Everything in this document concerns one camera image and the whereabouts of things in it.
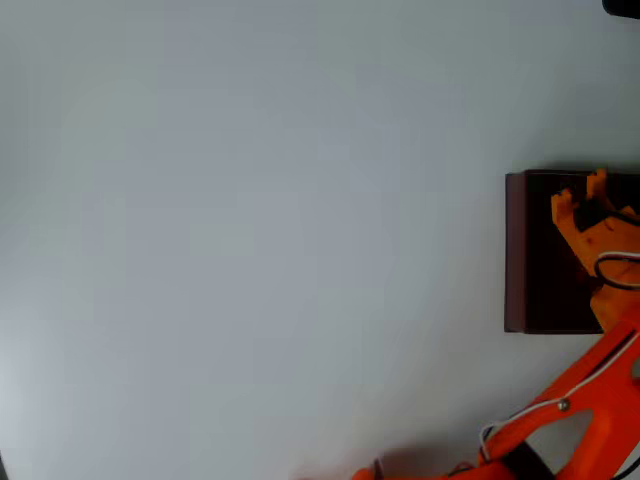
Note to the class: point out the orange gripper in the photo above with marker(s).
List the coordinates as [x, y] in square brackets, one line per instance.
[586, 239]

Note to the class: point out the silver screw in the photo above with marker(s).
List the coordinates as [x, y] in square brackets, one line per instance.
[564, 405]

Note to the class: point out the small black camera module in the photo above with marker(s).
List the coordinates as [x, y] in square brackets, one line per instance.
[589, 214]

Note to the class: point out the black object at corner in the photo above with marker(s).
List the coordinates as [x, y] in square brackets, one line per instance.
[622, 7]

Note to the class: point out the orange-red robot arm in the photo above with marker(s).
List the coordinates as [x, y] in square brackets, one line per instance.
[590, 385]

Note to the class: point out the dark brown open box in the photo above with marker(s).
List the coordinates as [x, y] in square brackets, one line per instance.
[535, 260]

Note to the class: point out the orange pronged camera mount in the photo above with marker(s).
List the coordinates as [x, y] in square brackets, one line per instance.
[587, 245]

